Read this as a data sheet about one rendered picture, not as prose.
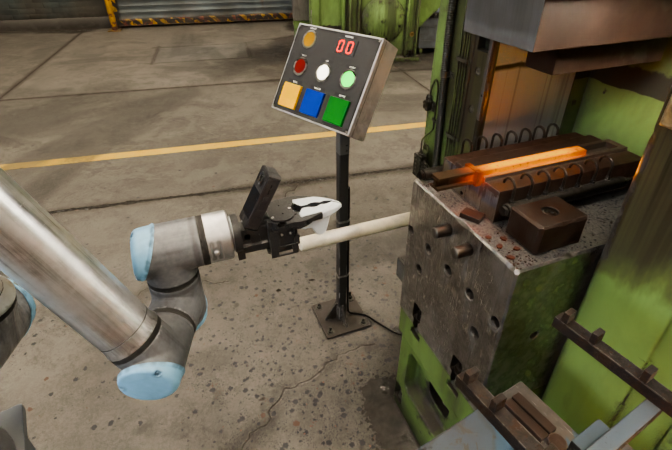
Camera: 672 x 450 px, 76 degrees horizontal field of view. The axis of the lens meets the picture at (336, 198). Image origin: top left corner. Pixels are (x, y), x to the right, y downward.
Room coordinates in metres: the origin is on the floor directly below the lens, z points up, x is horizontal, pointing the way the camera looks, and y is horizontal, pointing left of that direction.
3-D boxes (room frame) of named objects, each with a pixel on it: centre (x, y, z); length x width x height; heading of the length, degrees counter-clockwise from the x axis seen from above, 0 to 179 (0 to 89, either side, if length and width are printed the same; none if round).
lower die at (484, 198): (0.93, -0.49, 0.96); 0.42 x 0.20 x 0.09; 111
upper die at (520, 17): (0.93, -0.49, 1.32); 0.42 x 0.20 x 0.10; 111
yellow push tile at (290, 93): (1.32, 0.14, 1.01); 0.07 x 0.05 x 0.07; 46
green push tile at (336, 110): (1.18, 0.00, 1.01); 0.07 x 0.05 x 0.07; 46
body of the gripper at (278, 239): (0.65, 0.13, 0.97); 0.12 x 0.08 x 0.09; 111
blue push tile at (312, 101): (1.25, 0.07, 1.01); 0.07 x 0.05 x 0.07; 46
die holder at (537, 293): (0.88, -0.52, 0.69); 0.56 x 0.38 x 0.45; 111
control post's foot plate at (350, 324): (1.34, -0.02, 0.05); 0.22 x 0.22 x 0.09; 21
